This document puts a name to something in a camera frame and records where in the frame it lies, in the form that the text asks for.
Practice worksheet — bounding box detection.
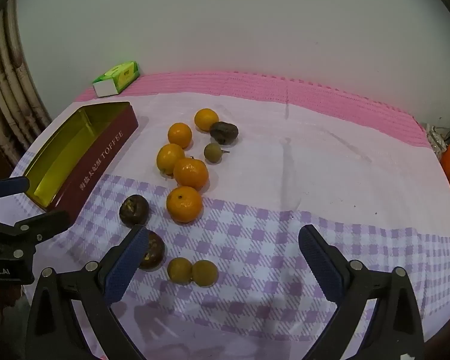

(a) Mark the green tissue box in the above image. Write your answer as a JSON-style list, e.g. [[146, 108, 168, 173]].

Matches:
[[92, 61, 140, 98]]

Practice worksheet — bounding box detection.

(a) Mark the orange mandarin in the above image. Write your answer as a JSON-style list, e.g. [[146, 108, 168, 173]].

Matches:
[[173, 157, 209, 192], [167, 122, 193, 149], [166, 186, 203, 224], [194, 108, 220, 133], [156, 143, 185, 175]]

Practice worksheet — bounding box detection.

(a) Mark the dark wrinkled passion fruit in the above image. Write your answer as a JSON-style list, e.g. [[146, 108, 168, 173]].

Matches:
[[119, 194, 150, 228], [209, 121, 239, 145], [138, 230, 166, 271]]

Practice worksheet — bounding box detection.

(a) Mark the dark red tin box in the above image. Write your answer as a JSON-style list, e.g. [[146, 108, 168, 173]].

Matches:
[[23, 101, 139, 212]]

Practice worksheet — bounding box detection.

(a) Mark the purple checked white cloth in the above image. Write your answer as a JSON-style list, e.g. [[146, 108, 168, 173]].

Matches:
[[7, 92, 450, 360]]

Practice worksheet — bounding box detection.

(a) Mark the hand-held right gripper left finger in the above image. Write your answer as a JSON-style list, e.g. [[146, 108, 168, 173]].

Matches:
[[25, 225, 151, 360]]

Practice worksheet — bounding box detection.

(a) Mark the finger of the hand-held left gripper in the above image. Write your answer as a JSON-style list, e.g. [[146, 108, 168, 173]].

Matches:
[[0, 175, 31, 205], [0, 210, 70, 256]]

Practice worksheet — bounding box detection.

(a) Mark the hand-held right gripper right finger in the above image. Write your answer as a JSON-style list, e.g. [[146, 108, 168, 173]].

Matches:
[[298, 224, 424, 360]]

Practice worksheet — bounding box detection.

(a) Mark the pink ribbed mat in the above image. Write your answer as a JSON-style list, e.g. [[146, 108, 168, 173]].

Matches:
[[73, 70, 430, 148]]

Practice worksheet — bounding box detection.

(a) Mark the beige patterned curtain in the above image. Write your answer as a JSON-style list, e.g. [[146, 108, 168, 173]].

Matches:
[[0, 5, 54, 162]]

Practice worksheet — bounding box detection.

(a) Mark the silver foil clutter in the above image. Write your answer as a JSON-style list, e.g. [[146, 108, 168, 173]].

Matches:
[[422, 122, 450, 154]]

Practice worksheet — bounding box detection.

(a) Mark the small olive-brown round fruit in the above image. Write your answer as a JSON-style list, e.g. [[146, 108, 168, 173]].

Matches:
[[191, 259, 219, 288], [203, 142, 230, 165], [167, 257, 193, 284]]

